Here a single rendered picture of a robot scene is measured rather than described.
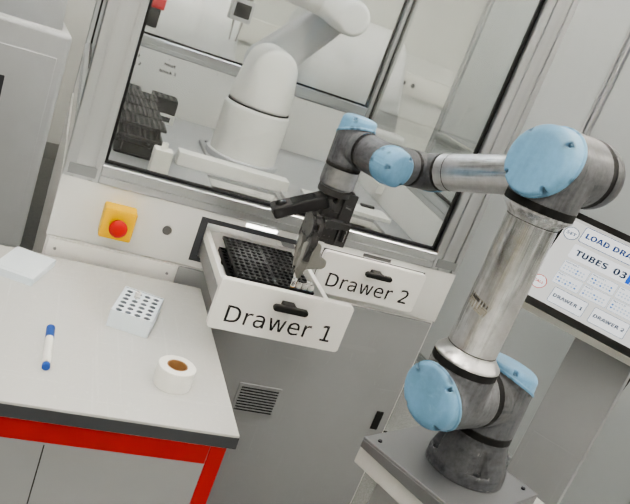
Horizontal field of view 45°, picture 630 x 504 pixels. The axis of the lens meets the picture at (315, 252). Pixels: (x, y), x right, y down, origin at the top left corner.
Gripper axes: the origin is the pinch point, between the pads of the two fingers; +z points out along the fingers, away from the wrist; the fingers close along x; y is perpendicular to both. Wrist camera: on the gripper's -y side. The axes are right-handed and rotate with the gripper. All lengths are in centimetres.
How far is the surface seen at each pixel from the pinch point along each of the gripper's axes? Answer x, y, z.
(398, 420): 105, 105, 93
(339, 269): 20.9, 18.7, 4.6
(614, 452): 46, 157, 57
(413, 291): 21.2, 40.7, 5.8
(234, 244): 17.2, -9.9, 3.4
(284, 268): 9.6, 1.0, 3.6
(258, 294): -10.8, -9.5, 2.8
